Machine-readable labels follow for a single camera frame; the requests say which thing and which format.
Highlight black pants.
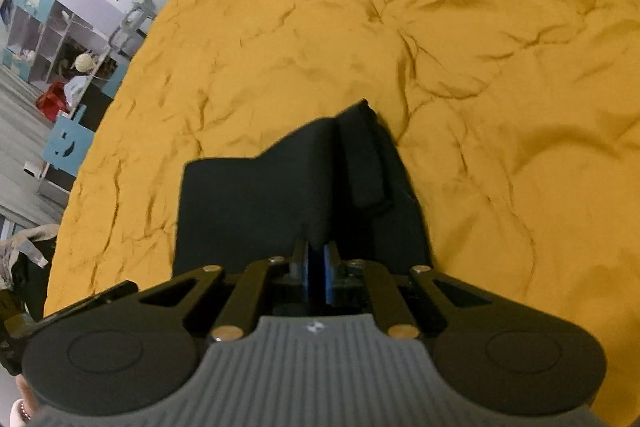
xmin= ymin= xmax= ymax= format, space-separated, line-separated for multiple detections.
xmin=172 ymin=101 xmax=432 ymax=275

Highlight person's left hand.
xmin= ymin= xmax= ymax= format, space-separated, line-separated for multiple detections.
xmin=10 ymin=375 xmax=39 ymax=426

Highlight blue smiley chair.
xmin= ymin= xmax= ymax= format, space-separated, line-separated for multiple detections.
xmin=42 ymin=104 xmax=94 ymax=178

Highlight red bag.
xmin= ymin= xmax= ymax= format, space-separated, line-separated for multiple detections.
xmin=36 ymin=81 xmax=68 ymax=122

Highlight cluttered desk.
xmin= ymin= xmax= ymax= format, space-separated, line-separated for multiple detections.
xmin=24 ymin=58 xmax=129 ymax=206

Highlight yellow bedspread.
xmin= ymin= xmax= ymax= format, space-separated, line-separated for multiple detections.
xmin=46 ymin=0 xmax=639 ymax=426

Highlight grey metal chair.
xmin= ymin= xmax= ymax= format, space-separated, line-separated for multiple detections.
xmin=108 ymin=0 xmax=156 ymax=61

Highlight white and blue bookshelf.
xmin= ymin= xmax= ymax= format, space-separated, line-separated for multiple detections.
xmin=1 ymin=0 xmax=112 ymax=90

